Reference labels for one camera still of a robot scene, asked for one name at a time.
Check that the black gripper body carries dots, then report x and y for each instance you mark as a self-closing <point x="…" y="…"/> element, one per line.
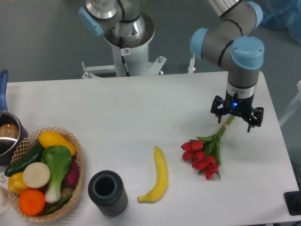
<point x="238" y="107"/>

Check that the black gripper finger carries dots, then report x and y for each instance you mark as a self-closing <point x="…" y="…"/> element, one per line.
<point x="219" y="108"/>
<point x="254" y="117"/>

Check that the red tulip bouquet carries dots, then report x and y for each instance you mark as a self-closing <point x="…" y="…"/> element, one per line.
<point x="204" y="152"/>

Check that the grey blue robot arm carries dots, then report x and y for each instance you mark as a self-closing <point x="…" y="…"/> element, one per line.
<point x="229" y="46"/>

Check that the black device at edge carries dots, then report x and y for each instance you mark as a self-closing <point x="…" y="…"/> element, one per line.
<point x="293" y="202"/>

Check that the blue plastic bag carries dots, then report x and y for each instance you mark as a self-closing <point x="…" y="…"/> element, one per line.
<point x="282" y="15"/>

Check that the yellow banana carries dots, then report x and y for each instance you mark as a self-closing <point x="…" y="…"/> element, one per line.
<point x="158" y="190"/>

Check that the dark grey ribbed vase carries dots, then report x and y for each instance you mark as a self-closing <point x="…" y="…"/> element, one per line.
<point x="107" y="192"/>

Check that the purple sweet potato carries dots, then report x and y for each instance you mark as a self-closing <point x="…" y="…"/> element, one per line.
<point x="72" y="176"/>

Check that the green bok choy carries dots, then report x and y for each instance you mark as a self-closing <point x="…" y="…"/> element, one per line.
<point x="58" y="160"/>

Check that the yellow squash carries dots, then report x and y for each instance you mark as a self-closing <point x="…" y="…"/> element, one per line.
<point x="50" y="138"/>

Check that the woven wicker basket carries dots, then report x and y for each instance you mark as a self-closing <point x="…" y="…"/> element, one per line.
<point x="25" y="146"/>

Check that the dark green cucumber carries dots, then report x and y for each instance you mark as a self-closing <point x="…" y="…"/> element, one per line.
<point x="31" y="156"/>

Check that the white round radish slice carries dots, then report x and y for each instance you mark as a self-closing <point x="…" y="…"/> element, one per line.
<point x="36" y="175"/>

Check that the green chili pepper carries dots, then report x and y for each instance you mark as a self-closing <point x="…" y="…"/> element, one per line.
<point x="53" y="207"/>

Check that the orange fruit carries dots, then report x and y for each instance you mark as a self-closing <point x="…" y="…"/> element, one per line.
<point x="31" y="202"/>

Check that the yellow bell pepper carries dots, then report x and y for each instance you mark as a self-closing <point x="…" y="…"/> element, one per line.
<point x="16" y="183"/>

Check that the white object at left edge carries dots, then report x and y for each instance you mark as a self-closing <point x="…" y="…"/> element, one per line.
<point x="4" y="198"/>

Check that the white frame at right edge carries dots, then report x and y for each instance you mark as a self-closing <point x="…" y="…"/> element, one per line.
<point x="292" y="107"/>

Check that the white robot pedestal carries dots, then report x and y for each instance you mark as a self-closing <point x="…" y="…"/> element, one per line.
<point x="130" y="48"/>

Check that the blue handled saucepan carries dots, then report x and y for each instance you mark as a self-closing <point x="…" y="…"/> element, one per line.
<point x="12" y="131"/>

